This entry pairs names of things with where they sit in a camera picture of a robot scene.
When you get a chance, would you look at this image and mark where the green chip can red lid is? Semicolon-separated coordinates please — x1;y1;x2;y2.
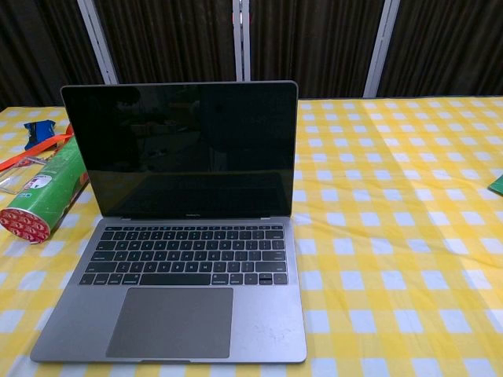
0;135;90;245

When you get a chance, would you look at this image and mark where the dark brown curtain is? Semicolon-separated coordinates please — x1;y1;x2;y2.
0;0;503;113

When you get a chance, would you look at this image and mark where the yellow white checkered tablecloth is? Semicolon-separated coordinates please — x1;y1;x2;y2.
0;96;503;377

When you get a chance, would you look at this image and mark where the white metal frame post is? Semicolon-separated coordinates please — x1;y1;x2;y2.
77;0;119;86
363;0;402;98
232;0;252;82

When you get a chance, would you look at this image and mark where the green flat card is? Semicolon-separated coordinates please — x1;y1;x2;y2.
486;168;503;197

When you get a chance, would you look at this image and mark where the grey laptop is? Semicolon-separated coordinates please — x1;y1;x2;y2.
30;80;307;364

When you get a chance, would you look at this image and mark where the blue snack packet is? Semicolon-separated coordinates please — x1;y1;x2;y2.
23;119;60;151

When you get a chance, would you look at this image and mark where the orange lanyard strap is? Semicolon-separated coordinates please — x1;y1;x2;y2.
0;123;75;172

